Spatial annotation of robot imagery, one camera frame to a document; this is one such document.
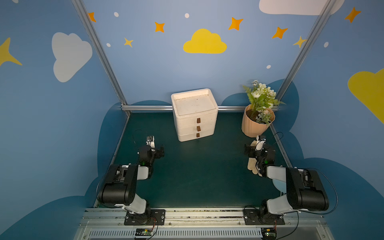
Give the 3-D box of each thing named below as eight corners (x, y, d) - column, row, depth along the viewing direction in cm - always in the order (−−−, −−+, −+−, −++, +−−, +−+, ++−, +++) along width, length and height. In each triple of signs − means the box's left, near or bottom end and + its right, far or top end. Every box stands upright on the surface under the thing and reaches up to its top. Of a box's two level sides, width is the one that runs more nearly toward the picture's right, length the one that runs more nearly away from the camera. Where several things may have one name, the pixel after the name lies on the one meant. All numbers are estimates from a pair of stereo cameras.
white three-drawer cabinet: (179, 144, 107) (176, 118, 85) (174, 120, 121) (170, 93, 99) (214, 137, 111) (219, 110, 89) (205, 115, 125) (207, 87, 104)
